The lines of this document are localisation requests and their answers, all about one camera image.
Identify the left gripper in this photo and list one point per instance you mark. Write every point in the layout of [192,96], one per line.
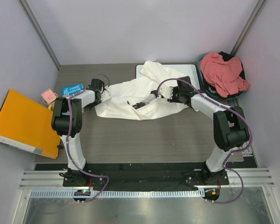
[100,101]

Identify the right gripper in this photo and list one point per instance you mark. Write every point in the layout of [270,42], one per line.
[173,100]

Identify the blue treehouse book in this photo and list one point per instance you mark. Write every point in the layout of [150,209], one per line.
[73,90]

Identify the white t-shirt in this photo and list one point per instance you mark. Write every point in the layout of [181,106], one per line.
[133,99]

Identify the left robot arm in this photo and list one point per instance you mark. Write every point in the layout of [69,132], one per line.
[67,122]

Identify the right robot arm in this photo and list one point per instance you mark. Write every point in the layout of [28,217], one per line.
[231,131]

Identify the white whiteboard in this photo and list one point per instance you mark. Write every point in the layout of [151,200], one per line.
[189,70]

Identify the teal laundry basket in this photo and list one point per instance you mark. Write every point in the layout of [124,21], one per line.
[207,91]

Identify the pink t-shirt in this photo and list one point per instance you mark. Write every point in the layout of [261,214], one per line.
[221,74]

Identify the yellow mug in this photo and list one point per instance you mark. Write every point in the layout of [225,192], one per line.
[51,106]

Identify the orange book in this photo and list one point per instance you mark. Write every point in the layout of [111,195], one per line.
[26,125]

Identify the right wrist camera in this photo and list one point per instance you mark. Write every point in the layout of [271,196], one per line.
[166,92]

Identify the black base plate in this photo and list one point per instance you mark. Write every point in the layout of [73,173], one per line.
[146,175]

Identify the aluminium rail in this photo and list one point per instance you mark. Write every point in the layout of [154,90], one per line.
[252,177]

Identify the white slotted cable duct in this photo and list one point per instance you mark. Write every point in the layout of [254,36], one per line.
[84,193]

